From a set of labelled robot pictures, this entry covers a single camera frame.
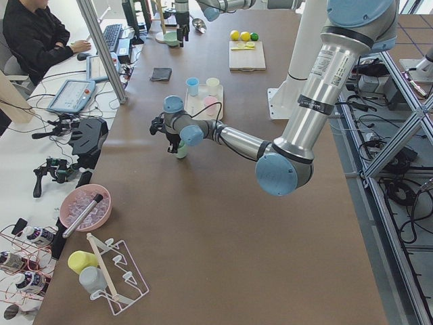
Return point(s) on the pink cup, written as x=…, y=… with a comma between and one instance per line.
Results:
x=210, y=105

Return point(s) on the purple label bottle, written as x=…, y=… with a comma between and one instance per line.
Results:
x=38, y=235

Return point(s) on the seated person in black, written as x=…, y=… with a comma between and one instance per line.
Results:
x=37, y=38

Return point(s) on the metal muddler in bowl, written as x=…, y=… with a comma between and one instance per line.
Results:
x=81, y=215

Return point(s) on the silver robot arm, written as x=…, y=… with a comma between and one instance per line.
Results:
x=211, y=9
x=352, y=29

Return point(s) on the small teach pendant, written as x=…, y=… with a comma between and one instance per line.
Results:
x=95, y=70

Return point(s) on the cream rabbit tray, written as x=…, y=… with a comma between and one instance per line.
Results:
x=194, y=104

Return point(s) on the green cup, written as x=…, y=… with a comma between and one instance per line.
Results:
x=181, y=150

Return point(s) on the black keyboard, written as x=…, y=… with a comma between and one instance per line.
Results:
x=112, y=35

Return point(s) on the yellow cup on rack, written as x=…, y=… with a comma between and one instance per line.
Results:
x=79, y=260

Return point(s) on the cream white cup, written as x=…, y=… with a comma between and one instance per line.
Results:
x=212, y=84

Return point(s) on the wooden cup stand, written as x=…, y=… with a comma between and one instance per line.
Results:
x=161, y=36

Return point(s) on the metal scoop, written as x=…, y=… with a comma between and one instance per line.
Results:
x=198, y=24

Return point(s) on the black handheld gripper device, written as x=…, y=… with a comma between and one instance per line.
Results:
x=62, y=126

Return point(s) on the black device shell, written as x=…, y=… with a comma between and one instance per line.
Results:
x=87, y=140

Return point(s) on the yellow lemon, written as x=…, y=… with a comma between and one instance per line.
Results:
x=245, y=36
x=234, y=35

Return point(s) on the yellow lemon right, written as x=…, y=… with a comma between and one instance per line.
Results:
x=234, y=35

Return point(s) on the yellow plastic knife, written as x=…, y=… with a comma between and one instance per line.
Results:
x=241, y=48

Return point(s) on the green lime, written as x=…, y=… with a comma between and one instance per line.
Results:
x=254, y=36

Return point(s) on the green bowl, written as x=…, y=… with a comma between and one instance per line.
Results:
x=170, y=38

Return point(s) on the yellow lemon left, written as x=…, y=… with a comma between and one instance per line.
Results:
x=245, y=36

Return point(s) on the wooden cutting board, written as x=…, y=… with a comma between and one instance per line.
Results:
x=247, y=60

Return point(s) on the grey folded cloth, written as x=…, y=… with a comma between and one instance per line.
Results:
x=161, y=74

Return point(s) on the blue cup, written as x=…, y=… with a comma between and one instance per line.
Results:
x=192, y=86

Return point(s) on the pink bowl with ice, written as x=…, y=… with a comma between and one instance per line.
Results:
x=82, y=198

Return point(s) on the large teach pendant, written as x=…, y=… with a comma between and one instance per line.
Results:
x=72, y=96

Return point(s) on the white wire cup rack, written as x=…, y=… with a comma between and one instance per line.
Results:
x=126, y=284

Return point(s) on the grey cup on rack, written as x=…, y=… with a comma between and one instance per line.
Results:
x=92, y=279

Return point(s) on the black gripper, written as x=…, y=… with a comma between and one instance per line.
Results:
x=182, y=19
x=171, y=139

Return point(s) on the aluminium frame post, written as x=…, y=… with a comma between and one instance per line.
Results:
x=89, y=15

